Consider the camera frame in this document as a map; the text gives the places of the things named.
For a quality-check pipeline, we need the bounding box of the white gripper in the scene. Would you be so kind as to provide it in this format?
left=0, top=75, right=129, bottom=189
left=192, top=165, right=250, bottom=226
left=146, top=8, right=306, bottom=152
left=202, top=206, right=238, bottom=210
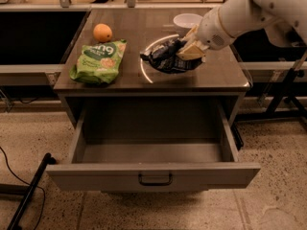
left=177, top=8, right=235, bottom=60

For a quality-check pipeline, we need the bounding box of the black floor cable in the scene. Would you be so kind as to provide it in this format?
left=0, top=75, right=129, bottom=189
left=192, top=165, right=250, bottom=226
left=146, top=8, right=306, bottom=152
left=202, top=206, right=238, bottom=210
left=0, top=146, right=46, bottom=230

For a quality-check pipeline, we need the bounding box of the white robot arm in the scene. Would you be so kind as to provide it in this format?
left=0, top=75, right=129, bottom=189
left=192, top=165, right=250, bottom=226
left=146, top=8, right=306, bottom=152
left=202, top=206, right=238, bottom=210
left=177, top=0, right=307, bottom=60

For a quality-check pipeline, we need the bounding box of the black drawer handle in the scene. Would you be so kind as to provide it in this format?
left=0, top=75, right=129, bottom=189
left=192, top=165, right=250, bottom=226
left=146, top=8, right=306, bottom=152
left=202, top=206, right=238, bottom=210
left=138, top=174, right=173, bottom=187

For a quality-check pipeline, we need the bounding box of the blue chip bag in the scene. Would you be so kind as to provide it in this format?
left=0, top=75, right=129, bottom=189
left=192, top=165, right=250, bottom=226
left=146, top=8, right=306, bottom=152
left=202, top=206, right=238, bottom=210
left=140, top=38, right=202, bottom=74

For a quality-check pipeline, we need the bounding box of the white bowl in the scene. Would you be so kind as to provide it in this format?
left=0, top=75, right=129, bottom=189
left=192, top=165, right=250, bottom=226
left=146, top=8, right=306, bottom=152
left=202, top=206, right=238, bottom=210
left=173, top=13, right=202, bottom=36

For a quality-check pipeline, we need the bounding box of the black stand leg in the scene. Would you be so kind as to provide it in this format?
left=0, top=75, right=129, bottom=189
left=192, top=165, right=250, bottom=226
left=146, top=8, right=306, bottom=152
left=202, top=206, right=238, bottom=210
left=0, top=153, right=56, bottom=230

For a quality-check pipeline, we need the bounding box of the green chip bag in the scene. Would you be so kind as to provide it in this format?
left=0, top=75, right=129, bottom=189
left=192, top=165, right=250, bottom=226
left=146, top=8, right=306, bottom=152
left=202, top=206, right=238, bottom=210
left=69, top=39, right=127, bottom=84

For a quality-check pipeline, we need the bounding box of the open grey top drawer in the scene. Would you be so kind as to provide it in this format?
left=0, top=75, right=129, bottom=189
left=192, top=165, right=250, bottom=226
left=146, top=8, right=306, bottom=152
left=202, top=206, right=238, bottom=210
left=47, top=97, right=260, bottom=193

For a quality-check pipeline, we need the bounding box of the orange fruit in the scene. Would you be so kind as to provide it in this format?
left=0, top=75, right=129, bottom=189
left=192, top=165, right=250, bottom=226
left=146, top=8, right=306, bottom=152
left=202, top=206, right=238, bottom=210
left=93, top=24, right=112, bottom=42

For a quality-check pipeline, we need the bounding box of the grey drawer cabinet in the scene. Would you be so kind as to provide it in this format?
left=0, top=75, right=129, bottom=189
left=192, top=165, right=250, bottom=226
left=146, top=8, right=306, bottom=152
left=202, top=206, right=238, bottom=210
left=55, top=8, right=250, bottom=123

